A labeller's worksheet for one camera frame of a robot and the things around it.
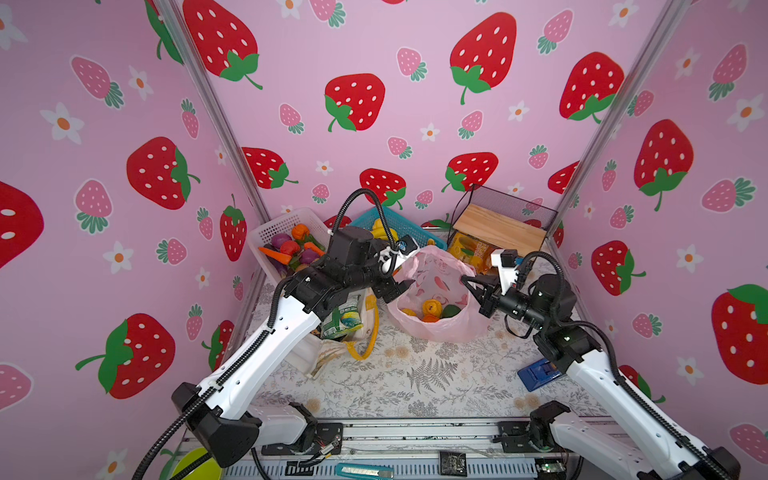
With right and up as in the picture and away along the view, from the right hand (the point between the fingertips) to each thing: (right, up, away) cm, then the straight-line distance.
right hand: (462, 278), depth 68 cm
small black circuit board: (-2, -44, +1) cm, 44 cm away
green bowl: (-61, -47, +3) cm, 77 cm away
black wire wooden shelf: (+23, +18, +36) cm, 46 cm away
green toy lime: (+2, -12, +25) cm, 27 cm away
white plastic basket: (-60, +19, +46) cm, 78 cm away
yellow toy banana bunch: (-22, +15, +46) cm, 53 cm away
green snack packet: (-30, -12, +14) cm, 35 cm away
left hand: (-14, +4, 0) cm, 14 cm away
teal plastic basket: (-13, +17, +44) cm, 49 cm away
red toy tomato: (-55, +9, +39) cm, 68 cm away
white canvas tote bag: (-37, -20, +8) cm, 43 cm away
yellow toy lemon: (-4, -10, +22) cm, 25 cm away
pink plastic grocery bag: (-2, 0, +20) cm, 20 cm away
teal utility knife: (-23, -46, +2) cm, 52 cm away
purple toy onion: (-60, +12, +43) cm, 75 cm away
